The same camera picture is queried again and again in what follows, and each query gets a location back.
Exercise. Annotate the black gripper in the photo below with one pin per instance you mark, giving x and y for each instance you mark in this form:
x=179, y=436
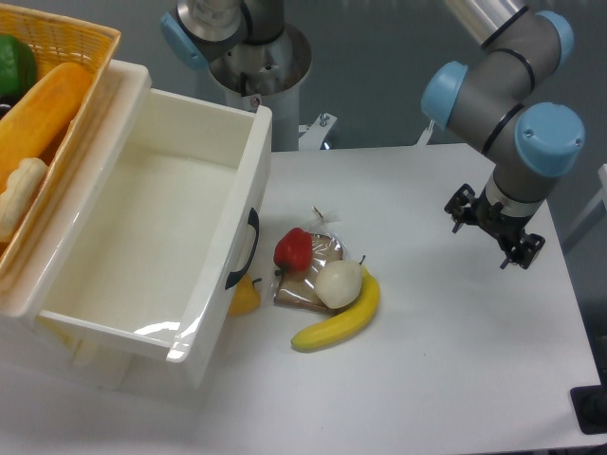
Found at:
x=520, y=248

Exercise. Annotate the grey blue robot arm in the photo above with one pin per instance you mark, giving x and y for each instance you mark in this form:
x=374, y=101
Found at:
x=531, y=147

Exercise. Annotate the white pear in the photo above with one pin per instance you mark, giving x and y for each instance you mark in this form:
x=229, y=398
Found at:
x=339, y=283

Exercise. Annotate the yellow banana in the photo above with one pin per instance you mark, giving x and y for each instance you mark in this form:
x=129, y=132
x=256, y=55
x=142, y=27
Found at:
x=344, y=325

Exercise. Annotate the bagged brown bread slices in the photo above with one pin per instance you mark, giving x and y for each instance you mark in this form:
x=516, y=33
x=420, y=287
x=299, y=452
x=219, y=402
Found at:
x=297, y=290

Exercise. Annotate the black table clamp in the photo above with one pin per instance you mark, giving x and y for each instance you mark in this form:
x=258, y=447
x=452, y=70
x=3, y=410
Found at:
x=590, y=408

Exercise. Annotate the red bell pepper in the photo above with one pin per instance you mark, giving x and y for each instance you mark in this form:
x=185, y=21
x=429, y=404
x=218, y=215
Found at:
x=293, y=253

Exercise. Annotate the yellow bell pepper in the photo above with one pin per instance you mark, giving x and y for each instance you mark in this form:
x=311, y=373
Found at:
x=245, y=298

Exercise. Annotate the white plastic drawer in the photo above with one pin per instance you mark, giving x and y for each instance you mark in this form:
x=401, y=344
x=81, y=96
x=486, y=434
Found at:
x=174, y=228

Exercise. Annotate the white drawer cabinet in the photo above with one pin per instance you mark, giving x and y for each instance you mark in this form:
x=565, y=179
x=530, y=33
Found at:
x=42, y=346

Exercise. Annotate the beige peanut-shaped toy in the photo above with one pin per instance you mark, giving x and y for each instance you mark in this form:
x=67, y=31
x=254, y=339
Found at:
x=21, y=185

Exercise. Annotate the orange baguette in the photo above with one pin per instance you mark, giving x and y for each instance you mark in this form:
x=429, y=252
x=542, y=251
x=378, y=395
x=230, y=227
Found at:
x=44, y=111

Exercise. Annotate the yellow woven basket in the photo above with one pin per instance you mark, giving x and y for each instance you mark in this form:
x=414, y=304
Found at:
x=54, y=39

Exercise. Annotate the green bell pepper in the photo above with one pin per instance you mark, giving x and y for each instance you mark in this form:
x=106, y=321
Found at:
x=18, y=67

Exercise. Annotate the white frame at right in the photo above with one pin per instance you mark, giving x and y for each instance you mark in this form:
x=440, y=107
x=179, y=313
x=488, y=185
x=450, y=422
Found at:
x=588, y=217

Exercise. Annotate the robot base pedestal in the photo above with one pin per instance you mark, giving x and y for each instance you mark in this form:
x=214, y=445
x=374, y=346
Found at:
x=256, y=57

